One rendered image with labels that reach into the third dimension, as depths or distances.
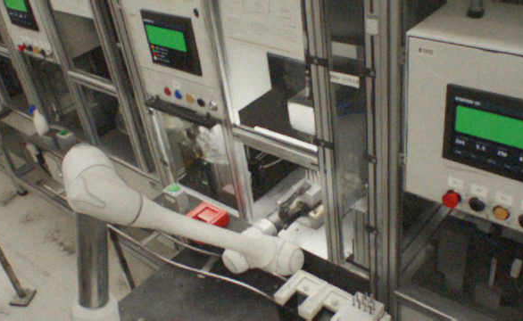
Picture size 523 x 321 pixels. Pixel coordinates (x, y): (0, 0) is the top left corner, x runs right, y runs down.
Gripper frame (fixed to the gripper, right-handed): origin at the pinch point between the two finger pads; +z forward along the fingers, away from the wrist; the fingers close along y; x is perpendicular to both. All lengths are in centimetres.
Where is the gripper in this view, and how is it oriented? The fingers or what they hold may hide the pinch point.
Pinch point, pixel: (303, 194)
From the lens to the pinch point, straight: 204.7
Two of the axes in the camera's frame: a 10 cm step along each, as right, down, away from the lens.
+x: -7.5, -2.9, 6.0
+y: -1.6, -8.0, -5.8
